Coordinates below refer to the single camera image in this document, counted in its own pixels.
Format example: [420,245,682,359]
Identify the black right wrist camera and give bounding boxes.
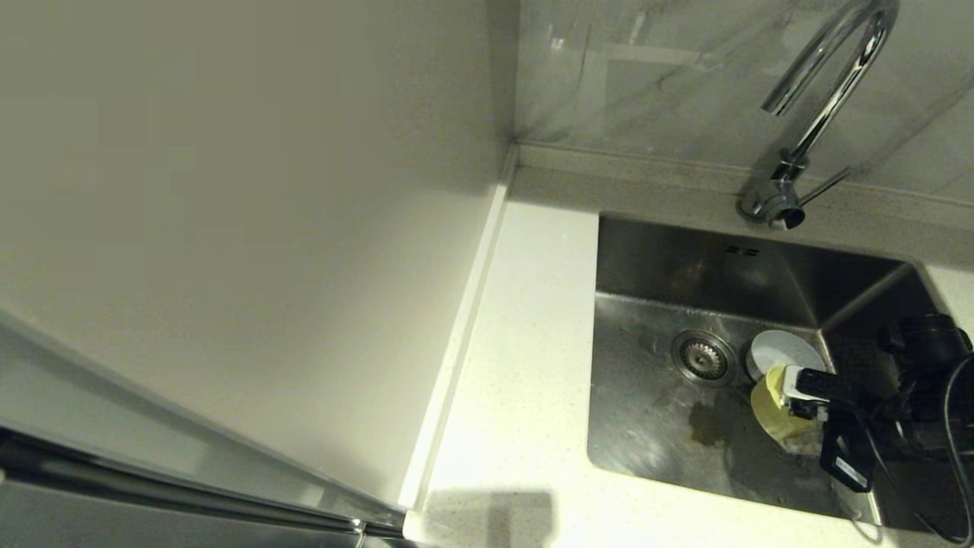
[820,415,876,493]

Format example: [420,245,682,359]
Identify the yellow bowl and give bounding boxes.
[750,363,826,448]

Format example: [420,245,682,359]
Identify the stainless steel appliance door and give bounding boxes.
[0,304,415,548]

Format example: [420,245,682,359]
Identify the long bar door handle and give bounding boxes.
[0,426,408,540]

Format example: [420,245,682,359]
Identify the stainless steel sink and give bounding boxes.
[586,213,974,537]

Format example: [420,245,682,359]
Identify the chrome gooseneck faucet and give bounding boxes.
[736,0,900,231]

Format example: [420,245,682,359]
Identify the metal sink drain strainer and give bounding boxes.
[670,330,737,388]

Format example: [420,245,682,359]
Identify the gray bowl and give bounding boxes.
[745,329,828,383]

